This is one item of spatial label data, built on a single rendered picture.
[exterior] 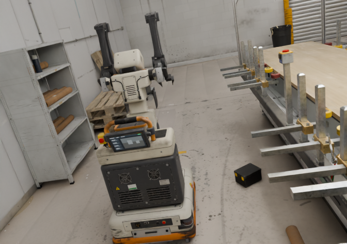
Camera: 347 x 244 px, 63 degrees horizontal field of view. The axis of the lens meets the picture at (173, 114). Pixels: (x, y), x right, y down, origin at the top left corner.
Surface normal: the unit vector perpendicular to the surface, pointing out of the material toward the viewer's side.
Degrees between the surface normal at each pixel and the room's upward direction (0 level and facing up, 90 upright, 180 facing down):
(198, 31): 90
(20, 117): 90
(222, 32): 90
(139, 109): 82
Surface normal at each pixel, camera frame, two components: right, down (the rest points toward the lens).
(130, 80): -0.09, 0.21
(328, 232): -0.19, -0.93
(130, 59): -0.18, -0.37
